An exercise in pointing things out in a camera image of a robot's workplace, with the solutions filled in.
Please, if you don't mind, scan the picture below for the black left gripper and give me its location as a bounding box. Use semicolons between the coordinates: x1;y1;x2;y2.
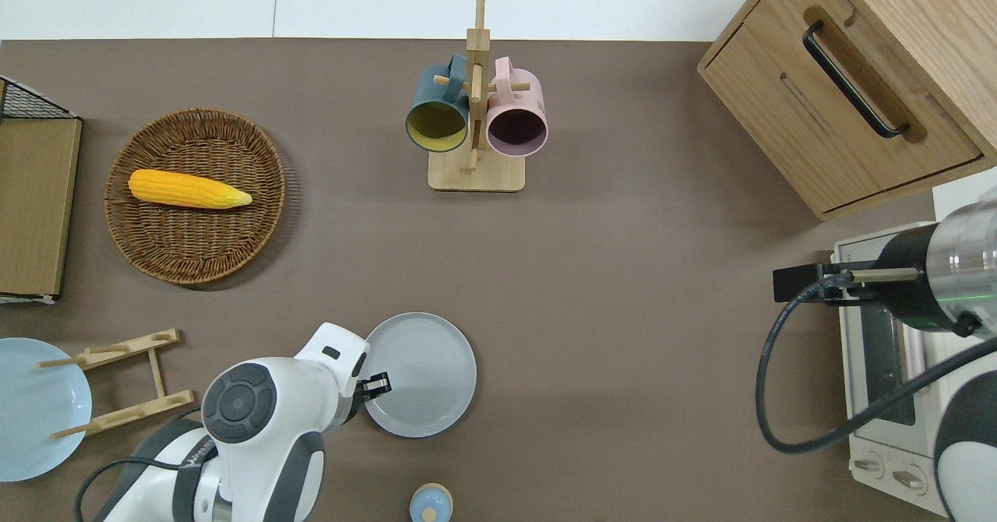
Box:
341;372;392;429

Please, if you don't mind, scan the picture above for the yellow corn cob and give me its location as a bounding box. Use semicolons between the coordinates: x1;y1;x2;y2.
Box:
129;169;253;210

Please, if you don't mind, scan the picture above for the light blue plate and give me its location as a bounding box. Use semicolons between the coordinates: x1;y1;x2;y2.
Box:
0;337;93;482

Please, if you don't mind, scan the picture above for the black wire basket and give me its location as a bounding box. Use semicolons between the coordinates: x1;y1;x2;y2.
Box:
0;76;75;120

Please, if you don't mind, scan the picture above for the pink mug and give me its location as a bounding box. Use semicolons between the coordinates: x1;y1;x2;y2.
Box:
486;57;549;157

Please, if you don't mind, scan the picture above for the wooden cabinet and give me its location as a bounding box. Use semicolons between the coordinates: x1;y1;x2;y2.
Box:
697;0;997;223

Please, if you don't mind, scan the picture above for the teal mug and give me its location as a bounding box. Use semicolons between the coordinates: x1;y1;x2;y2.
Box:
405;55;472;153

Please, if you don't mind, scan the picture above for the black drawer handle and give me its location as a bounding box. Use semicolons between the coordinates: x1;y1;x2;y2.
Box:
802;21;912;139

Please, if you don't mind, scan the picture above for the light blue jar wooden knob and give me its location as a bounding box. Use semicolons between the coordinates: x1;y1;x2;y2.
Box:
409;483;453;522

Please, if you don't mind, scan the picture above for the gray round plate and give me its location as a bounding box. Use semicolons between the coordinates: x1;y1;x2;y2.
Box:
361;312;477;438

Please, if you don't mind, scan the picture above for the thick black cable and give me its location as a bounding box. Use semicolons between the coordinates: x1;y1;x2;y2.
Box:
76;456;205;522
756;273;997;454

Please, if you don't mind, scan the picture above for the white oven door handle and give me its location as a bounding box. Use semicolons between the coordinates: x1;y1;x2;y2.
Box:
904;326;947;429

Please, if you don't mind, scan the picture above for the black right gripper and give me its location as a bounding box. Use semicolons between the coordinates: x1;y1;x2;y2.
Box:
773;261;921;306

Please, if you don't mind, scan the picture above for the round wicker basket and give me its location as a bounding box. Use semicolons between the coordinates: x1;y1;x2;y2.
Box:
105;108;287;285

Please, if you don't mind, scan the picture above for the wooden plate rack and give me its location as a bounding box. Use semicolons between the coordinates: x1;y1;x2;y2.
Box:
39;329;196;439

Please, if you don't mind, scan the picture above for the white toaster oven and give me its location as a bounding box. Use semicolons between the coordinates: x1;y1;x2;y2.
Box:
830;222;997;519

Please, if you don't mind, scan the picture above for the wooden cabinet drawer front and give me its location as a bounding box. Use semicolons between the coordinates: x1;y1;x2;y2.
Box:
701;0;986;215

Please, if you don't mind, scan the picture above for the wooden mug rack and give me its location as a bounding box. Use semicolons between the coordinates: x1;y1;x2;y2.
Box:
428;0;542;192

